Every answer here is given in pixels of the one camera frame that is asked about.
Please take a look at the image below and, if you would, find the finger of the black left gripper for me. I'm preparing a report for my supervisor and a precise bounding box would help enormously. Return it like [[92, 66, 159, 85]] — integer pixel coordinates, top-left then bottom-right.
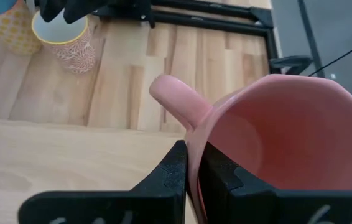
[[63, 0, 108, 25], [39, 0, 67, 23]]

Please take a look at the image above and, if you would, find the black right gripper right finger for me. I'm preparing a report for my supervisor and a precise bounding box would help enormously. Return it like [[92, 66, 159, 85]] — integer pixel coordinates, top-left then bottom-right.
[[198, 142, 352, 224]]

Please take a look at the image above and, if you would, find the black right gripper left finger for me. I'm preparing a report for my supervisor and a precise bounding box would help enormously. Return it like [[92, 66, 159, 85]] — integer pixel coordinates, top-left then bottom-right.
[[18, 139, 189, 224]]

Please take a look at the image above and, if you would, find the yellow-rimmed mug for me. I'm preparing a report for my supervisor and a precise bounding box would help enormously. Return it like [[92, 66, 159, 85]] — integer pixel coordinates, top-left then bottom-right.
[[31, 9, 98, 75]]

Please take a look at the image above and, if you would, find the white mug with yellow dots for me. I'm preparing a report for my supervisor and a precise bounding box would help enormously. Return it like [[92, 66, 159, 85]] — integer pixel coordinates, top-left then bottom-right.
[[0, 0, 42, 56]]

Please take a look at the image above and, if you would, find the pink mug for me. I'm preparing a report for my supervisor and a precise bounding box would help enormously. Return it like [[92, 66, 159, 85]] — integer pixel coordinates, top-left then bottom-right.
[[149, 73, 352, 224]]

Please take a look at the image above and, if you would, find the black metal table frame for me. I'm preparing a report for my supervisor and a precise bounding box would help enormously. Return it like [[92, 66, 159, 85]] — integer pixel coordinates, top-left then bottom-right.
[[90, 0, 281, 75]]

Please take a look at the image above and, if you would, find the black frame clamp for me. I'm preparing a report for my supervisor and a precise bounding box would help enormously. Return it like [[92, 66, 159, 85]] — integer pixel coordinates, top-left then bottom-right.
[[268, 55, 313, 75]]

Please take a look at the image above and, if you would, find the long black floor cable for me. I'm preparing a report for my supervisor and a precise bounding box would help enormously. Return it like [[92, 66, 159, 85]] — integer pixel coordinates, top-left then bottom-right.
[[308, 33, 352, 77]]

